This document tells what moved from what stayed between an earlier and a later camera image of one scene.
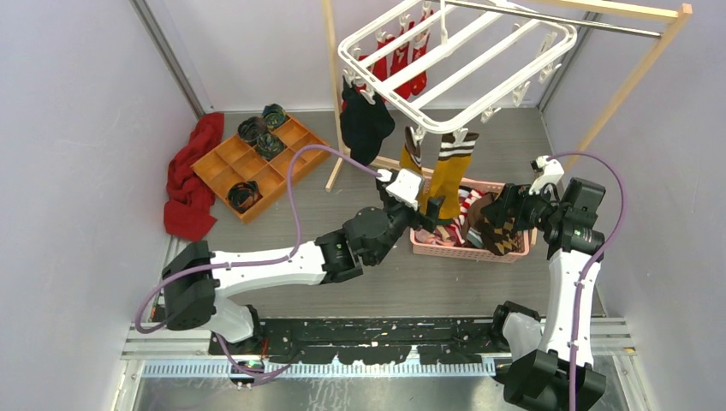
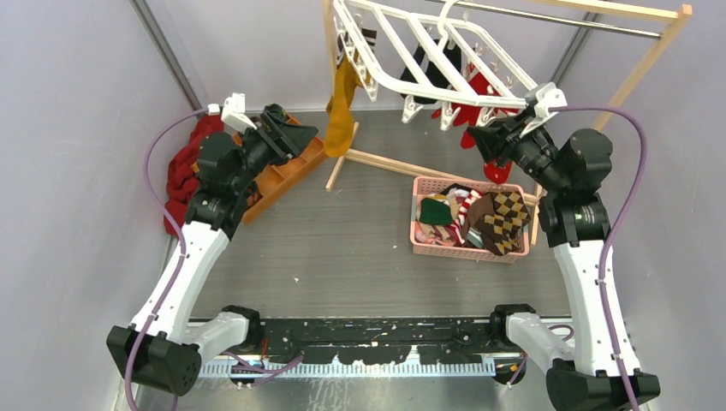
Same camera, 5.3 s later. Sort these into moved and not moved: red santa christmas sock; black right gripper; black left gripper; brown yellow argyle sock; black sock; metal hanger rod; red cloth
Moved: black sock; red santa christmas sock; black left gripper; black right gripper
Not moved: brown yellow argyle sock; red cloth; metal hanger rod
